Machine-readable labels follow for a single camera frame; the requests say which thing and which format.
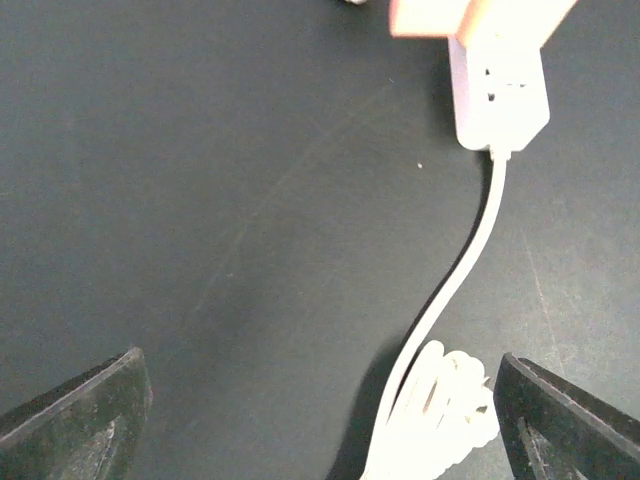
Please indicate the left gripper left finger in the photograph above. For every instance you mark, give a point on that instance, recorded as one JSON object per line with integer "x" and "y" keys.
{"x": 88, "y": 427}

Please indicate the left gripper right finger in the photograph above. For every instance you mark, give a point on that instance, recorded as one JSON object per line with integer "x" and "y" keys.
{"x": 552, "y": 429}

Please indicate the white socket adapter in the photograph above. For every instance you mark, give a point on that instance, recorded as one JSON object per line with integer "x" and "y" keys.
{"x": 499, "y": 96}

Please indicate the pink round object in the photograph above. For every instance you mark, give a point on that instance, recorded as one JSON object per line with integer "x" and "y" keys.
{"x": 521, "y": 23}

